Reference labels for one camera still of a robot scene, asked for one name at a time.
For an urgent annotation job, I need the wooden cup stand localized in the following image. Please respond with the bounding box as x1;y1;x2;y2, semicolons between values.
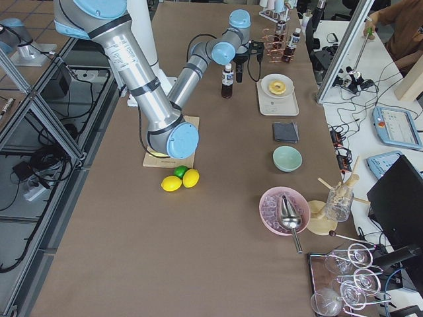
307;156;370;235

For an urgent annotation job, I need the metal ice scoop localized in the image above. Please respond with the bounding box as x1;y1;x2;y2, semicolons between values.
278;194;303;254

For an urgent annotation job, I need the aluminium frame post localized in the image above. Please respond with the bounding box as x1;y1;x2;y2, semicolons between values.
316;0;374;104

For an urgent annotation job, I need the whole lemon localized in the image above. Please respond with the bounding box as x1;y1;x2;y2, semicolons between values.
161;175;182;192
182;169;200;188

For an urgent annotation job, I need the green ceramic bowl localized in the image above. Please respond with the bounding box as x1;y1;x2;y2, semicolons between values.
272;146;303;172

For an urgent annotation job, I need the copper wire bottle rack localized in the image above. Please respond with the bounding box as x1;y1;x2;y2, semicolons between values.
262;28;289;63

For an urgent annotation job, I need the pink ice bowl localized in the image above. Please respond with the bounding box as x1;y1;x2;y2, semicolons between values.
259;186;311;236

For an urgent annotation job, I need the black usb hub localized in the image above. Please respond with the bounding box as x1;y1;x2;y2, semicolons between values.
329;126;352;174

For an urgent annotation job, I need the whole lemon lower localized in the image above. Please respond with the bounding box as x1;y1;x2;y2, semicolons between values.
161;175;182;192

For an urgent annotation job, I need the tea bottle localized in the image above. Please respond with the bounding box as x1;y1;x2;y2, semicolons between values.
282;28;301;63
275;12;286;40
221;63;234;98

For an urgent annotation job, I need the glass tumbler on stand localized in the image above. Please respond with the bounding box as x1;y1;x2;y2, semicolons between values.
325;185;354;222

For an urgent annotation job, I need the wine glass rack tray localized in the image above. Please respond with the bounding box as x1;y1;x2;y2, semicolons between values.
307;241;391;316

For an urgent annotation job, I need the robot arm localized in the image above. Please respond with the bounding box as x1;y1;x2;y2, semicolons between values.
54;1;199;159
168;9;253;110

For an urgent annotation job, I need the green lime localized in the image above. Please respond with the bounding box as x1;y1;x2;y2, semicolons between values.
173;165;189;178

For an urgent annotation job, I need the black monitor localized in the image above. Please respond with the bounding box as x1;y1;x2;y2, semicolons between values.
367;155;422;279

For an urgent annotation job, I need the white round plate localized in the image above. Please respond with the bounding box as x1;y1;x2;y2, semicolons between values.
260;74;294;99

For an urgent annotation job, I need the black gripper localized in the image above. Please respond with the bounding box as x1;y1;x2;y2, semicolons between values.
233;40;264;83

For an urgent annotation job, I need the whole lemon upper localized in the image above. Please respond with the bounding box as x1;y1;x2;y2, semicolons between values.
182;169;200;188

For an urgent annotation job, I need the glazed ring donut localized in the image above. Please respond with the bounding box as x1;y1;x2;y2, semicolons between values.
268;80;286;96

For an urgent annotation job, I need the grey folded cloth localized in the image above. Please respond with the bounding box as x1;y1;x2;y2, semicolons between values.
272;122;299;143

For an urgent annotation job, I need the wooden cutting board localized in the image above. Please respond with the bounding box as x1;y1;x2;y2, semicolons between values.
143;116;200;168

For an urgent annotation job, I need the seated person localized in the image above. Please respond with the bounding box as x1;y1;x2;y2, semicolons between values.
364;0;422;74

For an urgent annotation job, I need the blue teach pendant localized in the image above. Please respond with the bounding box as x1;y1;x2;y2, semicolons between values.
373;106;422;149
366;151;402;179

